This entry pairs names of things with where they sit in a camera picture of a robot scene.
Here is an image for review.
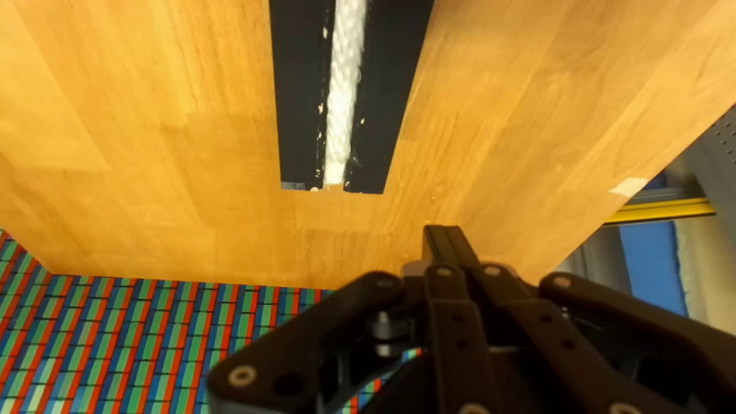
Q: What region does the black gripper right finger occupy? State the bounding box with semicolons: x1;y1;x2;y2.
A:
445;224;736;414

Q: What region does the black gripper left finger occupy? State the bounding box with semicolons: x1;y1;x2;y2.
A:
205;224;501;414

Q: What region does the white braided rope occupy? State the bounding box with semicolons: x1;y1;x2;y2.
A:
320;0;370;192

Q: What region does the blue board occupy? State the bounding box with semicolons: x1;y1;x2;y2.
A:
616;220;687;317

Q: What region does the beige foam panel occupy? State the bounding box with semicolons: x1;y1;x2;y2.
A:
673;217;736;335

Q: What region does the yellow floor strip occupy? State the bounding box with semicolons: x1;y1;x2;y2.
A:
604;196;720;226

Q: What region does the grey perforated metal cabinet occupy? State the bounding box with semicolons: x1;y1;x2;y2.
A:
673;101;736;227

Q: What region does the rainbow ribbon cable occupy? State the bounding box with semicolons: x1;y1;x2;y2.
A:
336;346;422;414

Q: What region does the long black grooved rail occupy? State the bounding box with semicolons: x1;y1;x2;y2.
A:
266;0;436;196

